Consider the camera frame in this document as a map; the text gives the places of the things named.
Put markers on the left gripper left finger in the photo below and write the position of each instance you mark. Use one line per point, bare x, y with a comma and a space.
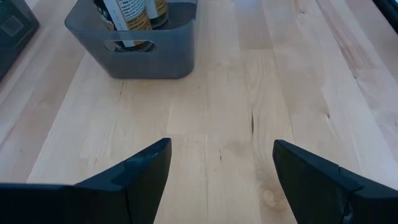
93, 202

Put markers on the black aluminium table frame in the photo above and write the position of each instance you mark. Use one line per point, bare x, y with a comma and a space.
390, 12

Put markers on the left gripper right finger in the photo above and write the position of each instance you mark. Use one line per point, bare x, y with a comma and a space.
326, 199

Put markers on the smoky grey plastic bin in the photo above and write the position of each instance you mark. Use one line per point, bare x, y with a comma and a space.
155, 62
15, 46

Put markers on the tan-lidded glass spice jar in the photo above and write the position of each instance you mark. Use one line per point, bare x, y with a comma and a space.
127, 15
158, 12

